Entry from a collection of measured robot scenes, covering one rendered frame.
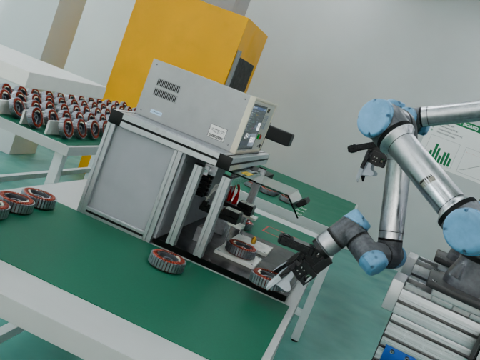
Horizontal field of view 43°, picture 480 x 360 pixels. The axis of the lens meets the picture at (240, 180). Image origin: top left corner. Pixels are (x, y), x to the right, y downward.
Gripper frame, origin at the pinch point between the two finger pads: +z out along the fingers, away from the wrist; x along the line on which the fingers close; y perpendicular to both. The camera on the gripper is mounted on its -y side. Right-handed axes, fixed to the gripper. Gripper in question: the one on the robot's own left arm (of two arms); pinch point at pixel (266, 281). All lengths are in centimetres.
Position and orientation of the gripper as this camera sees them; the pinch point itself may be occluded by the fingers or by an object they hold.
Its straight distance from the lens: 191.7
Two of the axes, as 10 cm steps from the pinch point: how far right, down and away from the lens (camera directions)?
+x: 1.1, -1.0, 9.9
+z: -7.7, 6.1, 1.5
